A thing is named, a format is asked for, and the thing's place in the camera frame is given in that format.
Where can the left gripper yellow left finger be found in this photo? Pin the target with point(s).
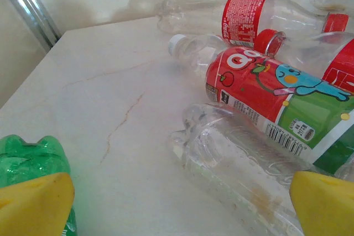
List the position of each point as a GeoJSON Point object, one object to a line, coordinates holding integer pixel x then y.
{"type": "Point", "coordinates": [33, 208]}

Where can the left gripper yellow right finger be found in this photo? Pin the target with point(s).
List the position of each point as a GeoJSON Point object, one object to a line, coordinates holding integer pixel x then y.
{"type": "Point", "coordinates": [326, 208]}

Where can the green plastic bottle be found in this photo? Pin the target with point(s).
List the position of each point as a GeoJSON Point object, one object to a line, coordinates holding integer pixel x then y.
{"type": "Point", "coordinates": [27, 158]}

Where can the clear unlabelled plastic bottle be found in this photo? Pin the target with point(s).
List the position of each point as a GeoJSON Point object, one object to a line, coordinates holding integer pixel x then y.
{"type": "Point", "coordinates": [221, 158]}

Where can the Qoo apple juice plastic bottle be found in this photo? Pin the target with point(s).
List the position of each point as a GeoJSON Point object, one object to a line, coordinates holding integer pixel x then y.
{"type": "Point", "coordinates": [249, 89]}

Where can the aluminium frame post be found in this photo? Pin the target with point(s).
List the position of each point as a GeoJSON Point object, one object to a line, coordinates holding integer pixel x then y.
{"type": "Point", "coordinates": [25, 6]}

